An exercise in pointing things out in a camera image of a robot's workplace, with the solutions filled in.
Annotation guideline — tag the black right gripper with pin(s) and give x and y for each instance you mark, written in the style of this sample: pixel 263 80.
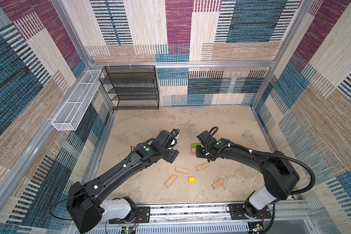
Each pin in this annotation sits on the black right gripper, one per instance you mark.
pixel 198 154

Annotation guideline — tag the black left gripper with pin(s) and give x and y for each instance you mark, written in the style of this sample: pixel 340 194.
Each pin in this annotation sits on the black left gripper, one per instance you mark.
pixel 172 155

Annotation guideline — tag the green wood block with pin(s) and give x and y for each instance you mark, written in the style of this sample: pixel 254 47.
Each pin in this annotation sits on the green wood block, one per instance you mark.
pixel 194 145

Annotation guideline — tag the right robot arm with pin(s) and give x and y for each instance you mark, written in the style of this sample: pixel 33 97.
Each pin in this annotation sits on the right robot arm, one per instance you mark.
pixel 279 175

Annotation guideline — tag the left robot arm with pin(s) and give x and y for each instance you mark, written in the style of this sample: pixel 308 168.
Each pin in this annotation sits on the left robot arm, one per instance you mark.
pixel 87 203

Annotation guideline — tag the wood block centre right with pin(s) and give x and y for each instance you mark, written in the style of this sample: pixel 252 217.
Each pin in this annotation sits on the wood block centre right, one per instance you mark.
pixel 202 166

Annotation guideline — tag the flat wood plank block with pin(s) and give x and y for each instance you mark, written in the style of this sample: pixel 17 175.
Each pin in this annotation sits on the flat wood plank block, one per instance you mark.
pixel 181 170

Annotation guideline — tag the wood block front left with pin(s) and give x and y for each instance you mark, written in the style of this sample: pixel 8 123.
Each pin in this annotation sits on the wood block front left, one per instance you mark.
pixel 170 181

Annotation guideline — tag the yellow cylinder block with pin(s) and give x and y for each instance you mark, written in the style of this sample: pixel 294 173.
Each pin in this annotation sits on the yellow cylinder block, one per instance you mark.
pixel 191 179

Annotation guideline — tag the wood block front right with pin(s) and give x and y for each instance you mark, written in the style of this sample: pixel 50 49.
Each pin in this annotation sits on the wood block front right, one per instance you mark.
pixel 218 183

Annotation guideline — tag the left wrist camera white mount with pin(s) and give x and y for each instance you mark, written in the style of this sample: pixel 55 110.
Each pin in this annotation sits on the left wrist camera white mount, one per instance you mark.
pixel 175 133

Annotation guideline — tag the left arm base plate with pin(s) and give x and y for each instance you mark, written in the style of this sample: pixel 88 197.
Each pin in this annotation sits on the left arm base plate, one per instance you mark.
pixel 143 213

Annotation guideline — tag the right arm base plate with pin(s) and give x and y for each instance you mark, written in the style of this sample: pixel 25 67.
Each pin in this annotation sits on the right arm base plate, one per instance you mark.
pixel 238 212

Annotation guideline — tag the black wire mesh shelf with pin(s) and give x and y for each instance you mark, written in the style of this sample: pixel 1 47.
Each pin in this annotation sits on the black wire mesh shelf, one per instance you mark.
pixel 131 87

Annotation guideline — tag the white wire mesh basket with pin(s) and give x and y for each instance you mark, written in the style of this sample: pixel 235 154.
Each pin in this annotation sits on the white wire mesh basket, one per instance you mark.
pixel 72 112

